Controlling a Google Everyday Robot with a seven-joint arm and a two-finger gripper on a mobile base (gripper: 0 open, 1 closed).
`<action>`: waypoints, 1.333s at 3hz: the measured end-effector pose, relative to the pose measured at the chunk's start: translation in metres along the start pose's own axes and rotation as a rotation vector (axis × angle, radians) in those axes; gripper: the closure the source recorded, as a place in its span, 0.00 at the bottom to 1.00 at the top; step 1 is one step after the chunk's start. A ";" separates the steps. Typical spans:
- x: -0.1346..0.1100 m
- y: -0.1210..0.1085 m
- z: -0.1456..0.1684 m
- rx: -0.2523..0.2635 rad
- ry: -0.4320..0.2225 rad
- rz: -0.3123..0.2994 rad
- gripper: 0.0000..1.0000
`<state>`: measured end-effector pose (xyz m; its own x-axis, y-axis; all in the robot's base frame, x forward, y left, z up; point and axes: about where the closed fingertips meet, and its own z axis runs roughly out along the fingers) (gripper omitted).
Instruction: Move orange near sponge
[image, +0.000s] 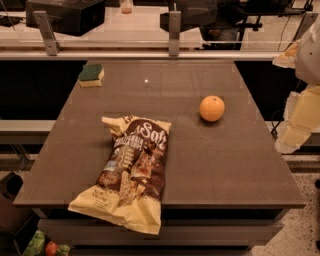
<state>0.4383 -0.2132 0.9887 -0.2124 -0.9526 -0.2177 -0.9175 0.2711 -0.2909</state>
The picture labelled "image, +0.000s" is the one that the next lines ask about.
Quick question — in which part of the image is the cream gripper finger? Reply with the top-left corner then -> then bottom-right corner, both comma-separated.
272,40 -> 300,69
275,86 -> 320,154

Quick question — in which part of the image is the orange fruit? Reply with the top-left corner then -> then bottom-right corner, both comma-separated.
199,96 -> 225,122

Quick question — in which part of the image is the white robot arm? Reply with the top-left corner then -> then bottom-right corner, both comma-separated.
272,22 -> 320,154

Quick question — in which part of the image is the green and yellow sponge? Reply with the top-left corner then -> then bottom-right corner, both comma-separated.
78,64 -> 104,87

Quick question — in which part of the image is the black office chair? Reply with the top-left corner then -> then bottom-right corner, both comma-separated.
167,0 -> 304,50

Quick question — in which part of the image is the clear cup with drink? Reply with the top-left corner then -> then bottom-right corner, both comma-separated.
119,0 -> 133,14

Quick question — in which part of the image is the brown yellow chips bag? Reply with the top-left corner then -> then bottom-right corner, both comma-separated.
68,115 -> 171,235

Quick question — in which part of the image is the black box on shelf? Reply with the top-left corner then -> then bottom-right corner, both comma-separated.
26,0 -> 105,36

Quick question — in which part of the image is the red tomato on floor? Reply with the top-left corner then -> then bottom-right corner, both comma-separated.
45,241 -> 58,256

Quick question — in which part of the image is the green bag on floor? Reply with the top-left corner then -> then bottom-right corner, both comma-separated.
22,230 -> 45,256

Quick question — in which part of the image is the black cable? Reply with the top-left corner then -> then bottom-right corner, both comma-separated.
269,109 -> 285,136

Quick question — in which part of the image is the right metal rail bracket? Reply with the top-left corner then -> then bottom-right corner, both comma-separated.
295,12 -> 318,40

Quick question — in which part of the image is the metal rail bracket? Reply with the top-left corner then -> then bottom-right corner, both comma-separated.
168,11 -> 181,57
295,12 -> 318,40
33,10 -> 60,56

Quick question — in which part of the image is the middle metal rail bracket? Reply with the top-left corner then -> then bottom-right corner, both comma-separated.
168,11 -> 181,57

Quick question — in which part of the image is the left metal rail bracket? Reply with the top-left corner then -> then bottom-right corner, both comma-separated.
33,10 -> 60,56

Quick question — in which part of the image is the glass barrier rail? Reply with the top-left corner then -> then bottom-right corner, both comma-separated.
0,43 -> 290,61

